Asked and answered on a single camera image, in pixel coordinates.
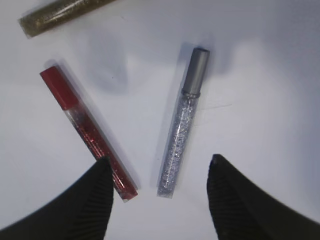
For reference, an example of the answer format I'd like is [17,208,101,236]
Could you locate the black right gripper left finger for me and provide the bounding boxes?
[0,157,114,240]

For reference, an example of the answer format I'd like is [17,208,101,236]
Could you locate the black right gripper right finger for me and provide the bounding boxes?
[206,154,320,240]

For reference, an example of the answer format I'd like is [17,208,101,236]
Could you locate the red glitter marker pen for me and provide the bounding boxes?
[39,65,138,202]

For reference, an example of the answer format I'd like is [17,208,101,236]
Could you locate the silver glitter marker pen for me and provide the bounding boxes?
[157,47,210,198]

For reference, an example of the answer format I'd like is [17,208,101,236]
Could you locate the gold glitter marker pen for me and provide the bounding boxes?
[18,0,114,38]

